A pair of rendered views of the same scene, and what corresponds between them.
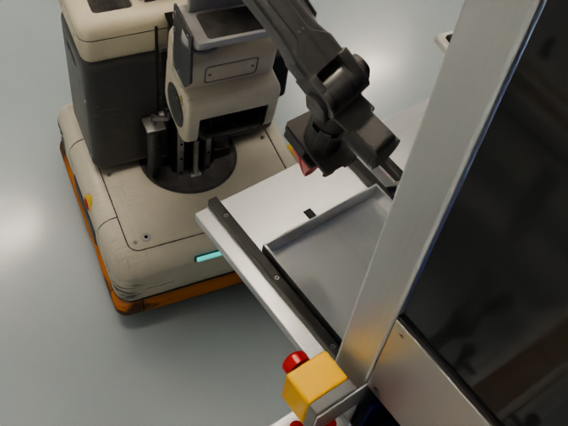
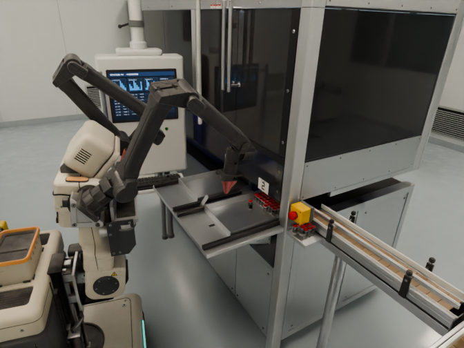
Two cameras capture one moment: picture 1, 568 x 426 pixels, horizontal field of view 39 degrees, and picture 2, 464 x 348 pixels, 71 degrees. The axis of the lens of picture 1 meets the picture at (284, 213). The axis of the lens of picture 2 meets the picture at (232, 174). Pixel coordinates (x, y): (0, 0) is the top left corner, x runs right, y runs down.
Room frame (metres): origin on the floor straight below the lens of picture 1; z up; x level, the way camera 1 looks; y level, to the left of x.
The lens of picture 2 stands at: (0.51, 1.17, 1.76)
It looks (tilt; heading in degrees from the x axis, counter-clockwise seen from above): 25 degrees down; 284
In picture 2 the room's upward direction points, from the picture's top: 2 degrees clockwise
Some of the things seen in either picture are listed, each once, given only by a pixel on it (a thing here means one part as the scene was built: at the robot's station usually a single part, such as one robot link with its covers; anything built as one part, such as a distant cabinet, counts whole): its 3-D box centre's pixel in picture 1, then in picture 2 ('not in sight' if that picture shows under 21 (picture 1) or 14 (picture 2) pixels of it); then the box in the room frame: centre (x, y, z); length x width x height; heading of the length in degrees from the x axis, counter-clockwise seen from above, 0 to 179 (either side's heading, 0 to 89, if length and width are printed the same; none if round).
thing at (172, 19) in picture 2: not in sight; (178, 58); (1.44, -1.02, 1.51); 0.49 x 0.01 x 0.59; 135
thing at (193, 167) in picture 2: not in sight; (192, 172); (1.30, -0.86, 0.73); 1.98 x 0.01 x 0.25; 135
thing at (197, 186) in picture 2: not in sight; (215, 184); (1.00, -0.43, 0.90); 0.34 x 0.26 x 0.04; 45
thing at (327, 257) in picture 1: (380, 286); (246, 211); (0.76, -0.19, 0.90); 0.34 x 0.26 x 0.04; 45
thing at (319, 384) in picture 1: (317, 390); (301, 213); (0.50, -0.09, 1.00); 0.08 x 0.07 x 0.07; 45
